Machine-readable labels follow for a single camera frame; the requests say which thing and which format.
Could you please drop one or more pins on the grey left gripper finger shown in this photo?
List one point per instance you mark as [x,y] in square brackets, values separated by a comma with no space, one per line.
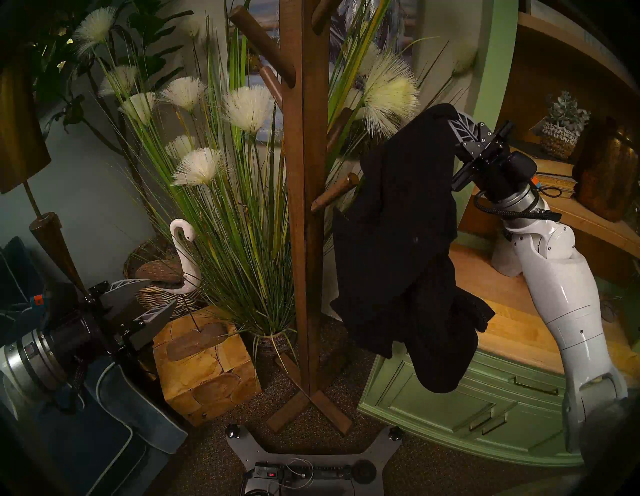
[147,327]
[122,292]

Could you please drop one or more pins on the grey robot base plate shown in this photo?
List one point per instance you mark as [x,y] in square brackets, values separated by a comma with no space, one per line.
[250,450]

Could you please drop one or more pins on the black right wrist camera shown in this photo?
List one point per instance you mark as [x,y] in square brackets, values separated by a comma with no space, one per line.
[522,167]

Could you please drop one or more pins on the copper vase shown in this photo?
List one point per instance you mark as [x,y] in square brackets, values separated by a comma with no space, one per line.
[605,175]

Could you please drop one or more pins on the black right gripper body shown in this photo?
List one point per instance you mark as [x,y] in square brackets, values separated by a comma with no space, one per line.
[487,165]

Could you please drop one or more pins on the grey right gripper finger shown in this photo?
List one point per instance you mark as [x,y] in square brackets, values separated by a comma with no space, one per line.
[465,127]

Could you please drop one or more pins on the wicker basket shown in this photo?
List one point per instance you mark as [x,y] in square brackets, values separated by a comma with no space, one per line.
[136,256]

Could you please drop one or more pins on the black jacket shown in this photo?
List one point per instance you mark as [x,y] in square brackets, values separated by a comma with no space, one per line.
[400,240]

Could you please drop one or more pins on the green cabinet with wooden shelves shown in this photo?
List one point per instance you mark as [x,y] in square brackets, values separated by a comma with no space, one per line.
[500,415]

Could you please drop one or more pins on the wooden stump side table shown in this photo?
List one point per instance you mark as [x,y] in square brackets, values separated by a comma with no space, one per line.
[210,370]

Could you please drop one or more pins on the artificial pampas grass plant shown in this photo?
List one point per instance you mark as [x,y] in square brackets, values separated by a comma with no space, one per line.
[240,260]

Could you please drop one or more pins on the brown wooden coat stand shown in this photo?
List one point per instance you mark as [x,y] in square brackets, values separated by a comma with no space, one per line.
[305,200]

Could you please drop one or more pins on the black base knob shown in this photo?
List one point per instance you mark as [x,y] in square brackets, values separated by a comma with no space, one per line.
[231,430]
[395,433]

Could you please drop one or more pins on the light wooden sign board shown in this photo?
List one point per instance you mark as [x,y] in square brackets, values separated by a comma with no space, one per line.
[555,15]

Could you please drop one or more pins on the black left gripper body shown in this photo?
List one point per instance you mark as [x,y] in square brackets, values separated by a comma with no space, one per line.
[85,332]

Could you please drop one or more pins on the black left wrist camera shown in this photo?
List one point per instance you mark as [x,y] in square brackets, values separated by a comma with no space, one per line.
[57,304]

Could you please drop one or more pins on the dark leafy fig plant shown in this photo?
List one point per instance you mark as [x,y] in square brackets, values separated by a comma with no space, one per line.
[145,25]

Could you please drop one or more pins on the brass floor lamp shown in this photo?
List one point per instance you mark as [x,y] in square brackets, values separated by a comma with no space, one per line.
[20,130]

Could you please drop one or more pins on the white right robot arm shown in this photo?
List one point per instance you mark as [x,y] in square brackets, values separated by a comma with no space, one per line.
[570,300]

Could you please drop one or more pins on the succulent in woven pot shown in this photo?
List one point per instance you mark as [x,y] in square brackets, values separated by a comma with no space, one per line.
[557,140]

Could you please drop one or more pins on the white swan figurine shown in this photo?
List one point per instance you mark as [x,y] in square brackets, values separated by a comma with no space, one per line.
[184,260]

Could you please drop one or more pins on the small round metal ornament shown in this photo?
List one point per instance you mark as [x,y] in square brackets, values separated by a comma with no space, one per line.
[609,312]

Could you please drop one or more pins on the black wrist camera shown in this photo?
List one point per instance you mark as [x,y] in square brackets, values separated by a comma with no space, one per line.
[522,167]
[57,304]

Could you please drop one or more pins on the blue armchair with white piping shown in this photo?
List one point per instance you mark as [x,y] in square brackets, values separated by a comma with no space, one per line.
[90,440]

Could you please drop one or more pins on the black power strip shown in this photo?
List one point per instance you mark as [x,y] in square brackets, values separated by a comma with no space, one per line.
[325,472]

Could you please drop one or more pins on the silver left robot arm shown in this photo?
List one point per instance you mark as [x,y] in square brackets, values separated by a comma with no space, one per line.
[30,362]

